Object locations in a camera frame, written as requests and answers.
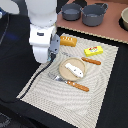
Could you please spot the white fish toy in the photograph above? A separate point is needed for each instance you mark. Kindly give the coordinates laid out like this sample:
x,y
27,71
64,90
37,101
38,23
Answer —
x,y
75,70

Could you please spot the orange bread loaf toy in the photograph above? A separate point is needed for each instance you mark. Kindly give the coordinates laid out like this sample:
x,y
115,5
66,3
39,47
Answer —
x,y
68,41

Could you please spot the yellow butter box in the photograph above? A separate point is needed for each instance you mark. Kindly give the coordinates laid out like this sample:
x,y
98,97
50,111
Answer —
x,y
93,51

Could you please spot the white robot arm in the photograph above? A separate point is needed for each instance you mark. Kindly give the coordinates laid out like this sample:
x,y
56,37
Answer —
x,y
43,37

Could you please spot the wooden round plate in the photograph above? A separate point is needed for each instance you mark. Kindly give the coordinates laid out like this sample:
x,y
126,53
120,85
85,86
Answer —
x,y
66,73

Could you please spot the beige woven placemat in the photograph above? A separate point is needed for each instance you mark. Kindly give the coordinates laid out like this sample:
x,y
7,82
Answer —
x,y
74,106

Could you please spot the small dark grey pot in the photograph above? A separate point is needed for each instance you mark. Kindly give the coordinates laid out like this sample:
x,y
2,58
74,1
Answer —
x,y
71,12

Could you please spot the large dark grey pot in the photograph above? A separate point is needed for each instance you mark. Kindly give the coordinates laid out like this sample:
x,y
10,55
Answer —
x,y
92,15

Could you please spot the salmon pink mat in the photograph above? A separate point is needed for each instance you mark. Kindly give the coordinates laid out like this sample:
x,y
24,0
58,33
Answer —
x,y
109,28

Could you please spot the beige bowl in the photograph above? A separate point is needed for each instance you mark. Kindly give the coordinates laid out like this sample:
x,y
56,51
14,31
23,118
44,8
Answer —
x,y
124,16

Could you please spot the knife with wooden handle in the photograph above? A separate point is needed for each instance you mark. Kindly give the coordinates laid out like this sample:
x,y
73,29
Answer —
x,y
83,58

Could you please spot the fork with wooden handle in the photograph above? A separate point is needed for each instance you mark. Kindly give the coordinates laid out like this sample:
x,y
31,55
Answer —
x,y
78,86

